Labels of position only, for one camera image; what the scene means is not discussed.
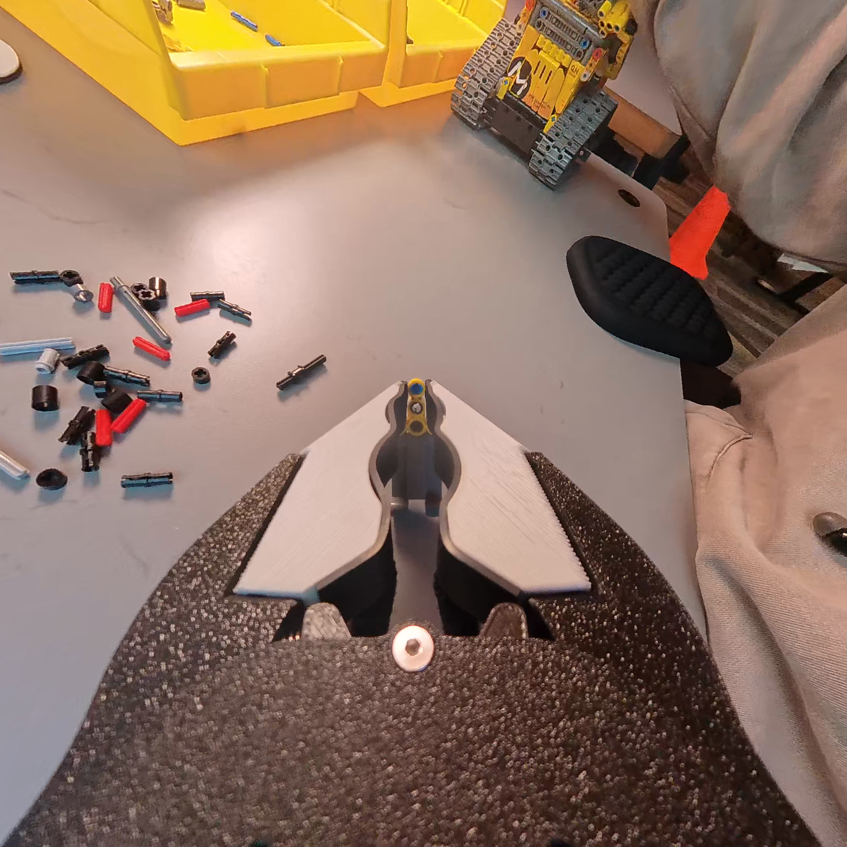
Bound yellow building block assembly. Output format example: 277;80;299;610
376;376;459;520

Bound blue grey pieces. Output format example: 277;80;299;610
150;0;287;49

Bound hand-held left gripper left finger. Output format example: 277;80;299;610
233;382;410;626

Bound person's right forearm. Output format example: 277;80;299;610
633;0;847;272

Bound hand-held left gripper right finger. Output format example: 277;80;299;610
427;382;594;626

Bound yellow plastic bin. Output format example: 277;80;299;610
331;0;514;108
0;0;393;146

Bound person's torso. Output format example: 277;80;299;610
685;311;847;847

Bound orange traffic cone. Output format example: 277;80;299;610
667;184;733;283

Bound pile of black red pieces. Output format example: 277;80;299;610
0;268;329;495

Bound yellow toy robot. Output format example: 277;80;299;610
449;0;639;190

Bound grey desk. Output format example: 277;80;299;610
0;14;709;847

